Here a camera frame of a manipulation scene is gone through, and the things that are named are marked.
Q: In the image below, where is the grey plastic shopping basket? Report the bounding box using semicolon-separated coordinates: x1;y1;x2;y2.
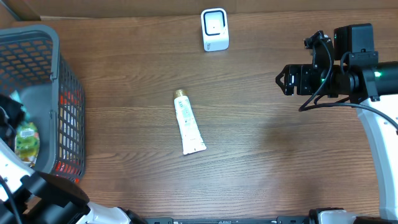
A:
1;25;85;183

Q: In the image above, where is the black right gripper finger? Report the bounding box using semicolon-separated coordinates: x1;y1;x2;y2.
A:
275;79;285;94
275;68;285;82

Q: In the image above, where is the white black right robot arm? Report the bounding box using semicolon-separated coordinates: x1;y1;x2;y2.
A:
275;24;397;223

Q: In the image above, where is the green yellow snack pouch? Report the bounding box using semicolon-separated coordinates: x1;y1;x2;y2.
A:
14;123;40;167

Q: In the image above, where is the white barcode scanner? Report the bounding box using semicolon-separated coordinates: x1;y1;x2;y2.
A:
201;8;229;52

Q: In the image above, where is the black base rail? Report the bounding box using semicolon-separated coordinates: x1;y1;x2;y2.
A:
144;216;310;224

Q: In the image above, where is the white tube with gold cap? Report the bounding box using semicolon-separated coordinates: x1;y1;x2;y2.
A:
174;90;206;156

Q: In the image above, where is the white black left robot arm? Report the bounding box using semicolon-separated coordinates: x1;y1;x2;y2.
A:
1;95;146;224

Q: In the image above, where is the teal snack packet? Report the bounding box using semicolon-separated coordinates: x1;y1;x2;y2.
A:
9;90;30;122

